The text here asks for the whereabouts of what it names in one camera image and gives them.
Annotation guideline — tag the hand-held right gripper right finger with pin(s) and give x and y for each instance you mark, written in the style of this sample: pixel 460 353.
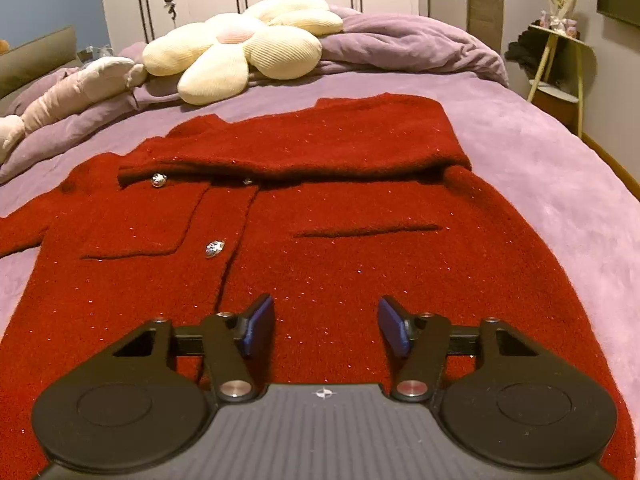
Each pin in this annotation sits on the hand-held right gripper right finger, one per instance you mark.
pixel 392 325

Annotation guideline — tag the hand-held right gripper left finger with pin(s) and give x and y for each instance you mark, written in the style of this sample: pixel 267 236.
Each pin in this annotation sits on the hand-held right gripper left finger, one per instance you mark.
pixel 257 327

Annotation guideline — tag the red knitted coat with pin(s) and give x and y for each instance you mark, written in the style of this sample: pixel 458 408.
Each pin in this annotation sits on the red knitted coat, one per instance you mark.
pixel 325 200

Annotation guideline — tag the purple bed sheet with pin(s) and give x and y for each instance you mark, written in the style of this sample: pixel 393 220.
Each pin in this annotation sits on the purple bed sheet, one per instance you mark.
pixel 525 125

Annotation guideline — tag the cream flower-shaped pillow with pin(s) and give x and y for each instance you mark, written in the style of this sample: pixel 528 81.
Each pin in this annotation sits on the cream flower-shaped pillow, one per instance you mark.
pixel 280 50

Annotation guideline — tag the purple bunched duvet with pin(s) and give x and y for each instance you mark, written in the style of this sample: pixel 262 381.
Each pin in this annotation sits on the purple bunched duvet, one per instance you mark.
pixel 410 40

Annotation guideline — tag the pale pink plush pillow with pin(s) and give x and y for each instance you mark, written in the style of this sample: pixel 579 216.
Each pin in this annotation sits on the pale pink plush pillow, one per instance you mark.
pixel 75 90

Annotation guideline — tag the dark cloth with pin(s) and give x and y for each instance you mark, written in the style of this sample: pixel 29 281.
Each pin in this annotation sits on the dark cloth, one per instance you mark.
pixel 525 50

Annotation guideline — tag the yellow-legged side table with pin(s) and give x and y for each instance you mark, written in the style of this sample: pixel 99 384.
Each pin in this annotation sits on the yellow-legged side table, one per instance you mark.
pixel 580 75

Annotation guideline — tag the olive green headboard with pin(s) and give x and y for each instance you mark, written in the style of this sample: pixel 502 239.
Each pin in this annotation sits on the olive green headboard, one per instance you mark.
pixel 35 60

